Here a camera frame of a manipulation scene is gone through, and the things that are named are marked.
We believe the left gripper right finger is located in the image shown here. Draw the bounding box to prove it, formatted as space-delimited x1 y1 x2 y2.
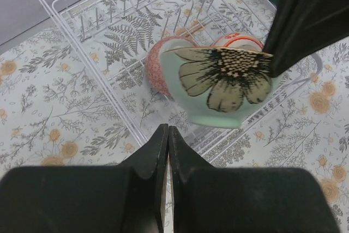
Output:
169 126 339 232

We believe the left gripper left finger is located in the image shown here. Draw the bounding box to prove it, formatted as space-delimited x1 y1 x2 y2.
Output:
1 124 169 232

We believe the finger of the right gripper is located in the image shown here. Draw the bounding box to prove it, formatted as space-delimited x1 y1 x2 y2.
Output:
264 0 348 77

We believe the orange floral bowl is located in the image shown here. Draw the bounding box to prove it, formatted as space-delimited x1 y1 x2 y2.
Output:
212 32 264 51

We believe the celadon green bowl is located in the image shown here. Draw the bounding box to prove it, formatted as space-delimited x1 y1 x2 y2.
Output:
159 46 282 129

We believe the black white leaf bowl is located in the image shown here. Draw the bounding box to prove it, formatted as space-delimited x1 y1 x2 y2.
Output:
145 36 197 96

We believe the white wire dish rack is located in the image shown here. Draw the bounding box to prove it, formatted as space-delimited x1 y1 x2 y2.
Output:
38 0 323 167

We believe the floral table mat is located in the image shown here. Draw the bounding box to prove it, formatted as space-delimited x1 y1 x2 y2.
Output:
1 23 348 232

